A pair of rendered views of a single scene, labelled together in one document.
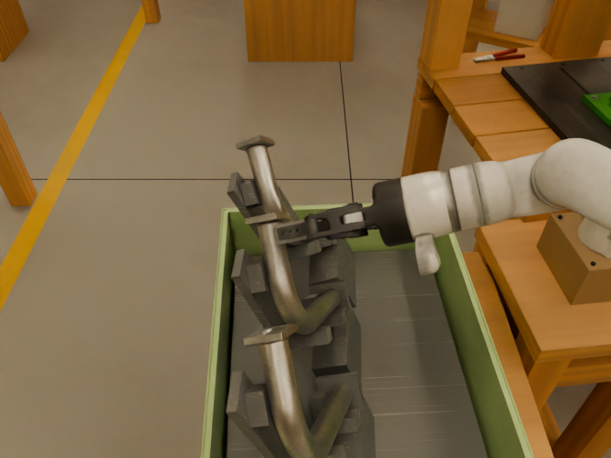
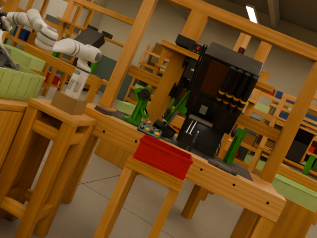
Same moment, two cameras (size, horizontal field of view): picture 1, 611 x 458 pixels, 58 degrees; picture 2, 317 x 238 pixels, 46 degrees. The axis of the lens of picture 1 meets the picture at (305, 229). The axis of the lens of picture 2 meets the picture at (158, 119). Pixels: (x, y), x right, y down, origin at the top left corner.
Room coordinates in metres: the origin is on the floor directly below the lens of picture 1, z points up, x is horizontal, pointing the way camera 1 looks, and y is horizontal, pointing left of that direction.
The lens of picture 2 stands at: (-1.31, -1.78, 1.25)
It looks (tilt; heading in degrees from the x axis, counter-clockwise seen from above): 5 degrees down; 18
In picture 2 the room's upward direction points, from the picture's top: 24 degrees clockwise
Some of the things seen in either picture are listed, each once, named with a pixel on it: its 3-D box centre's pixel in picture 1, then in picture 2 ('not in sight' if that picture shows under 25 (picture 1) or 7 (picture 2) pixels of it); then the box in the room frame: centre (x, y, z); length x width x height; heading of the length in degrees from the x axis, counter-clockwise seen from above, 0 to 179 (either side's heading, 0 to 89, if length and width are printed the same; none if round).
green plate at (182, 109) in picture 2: not in sight; (185, 104); (1.24, -1.07, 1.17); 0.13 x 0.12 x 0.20; 100
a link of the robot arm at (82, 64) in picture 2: not in sight; (87, 59); (0.70, -0.54, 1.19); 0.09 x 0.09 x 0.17; 87
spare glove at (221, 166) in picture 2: not in sight; (222, 166); (1.10, -1.50, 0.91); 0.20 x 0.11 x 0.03; 90
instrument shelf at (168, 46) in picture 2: not in sight; (216, 67); (1.57, -1.08, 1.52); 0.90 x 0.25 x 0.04; 100
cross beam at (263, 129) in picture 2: not in sight; (201, 101); (1.68, -1.06, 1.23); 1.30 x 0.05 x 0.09; 100
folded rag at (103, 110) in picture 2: not in sight; (103, 110); (0.95, -0.65, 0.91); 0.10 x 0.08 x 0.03; 79
